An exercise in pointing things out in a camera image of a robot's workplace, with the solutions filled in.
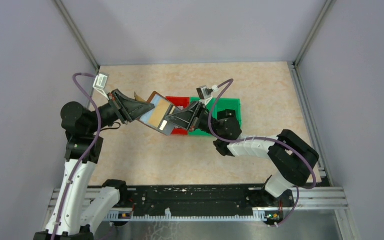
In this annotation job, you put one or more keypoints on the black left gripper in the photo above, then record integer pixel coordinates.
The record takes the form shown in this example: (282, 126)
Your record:
(127, 109)

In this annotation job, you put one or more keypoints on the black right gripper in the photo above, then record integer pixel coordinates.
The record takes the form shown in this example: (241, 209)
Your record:
(185, 118)

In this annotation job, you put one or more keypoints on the brown leather card holder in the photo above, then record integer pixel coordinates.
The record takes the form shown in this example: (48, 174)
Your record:
(165, 128)

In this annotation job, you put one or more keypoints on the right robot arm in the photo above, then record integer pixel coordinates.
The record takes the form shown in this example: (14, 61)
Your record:
(294, 159)

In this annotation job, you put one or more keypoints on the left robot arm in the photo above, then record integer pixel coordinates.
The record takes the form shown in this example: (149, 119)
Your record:
(69, 220)

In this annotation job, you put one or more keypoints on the green bin with gold cards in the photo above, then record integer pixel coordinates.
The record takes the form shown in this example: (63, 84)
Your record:
(199, 132)

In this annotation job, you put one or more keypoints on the green bin with black cards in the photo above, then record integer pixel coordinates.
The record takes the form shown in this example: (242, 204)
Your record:
(231, 104)

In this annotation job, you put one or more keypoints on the black VIP card stack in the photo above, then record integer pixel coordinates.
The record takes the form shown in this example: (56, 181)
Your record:
(225, 114)

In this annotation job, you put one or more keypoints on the red plastic bin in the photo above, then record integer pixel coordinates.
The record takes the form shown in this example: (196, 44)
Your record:
(181, 102)

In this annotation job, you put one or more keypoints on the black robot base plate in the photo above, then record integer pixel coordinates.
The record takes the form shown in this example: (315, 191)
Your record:
(203, 200)

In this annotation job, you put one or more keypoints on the aluminium frame rail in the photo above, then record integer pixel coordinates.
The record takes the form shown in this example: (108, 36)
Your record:
(316, 199)

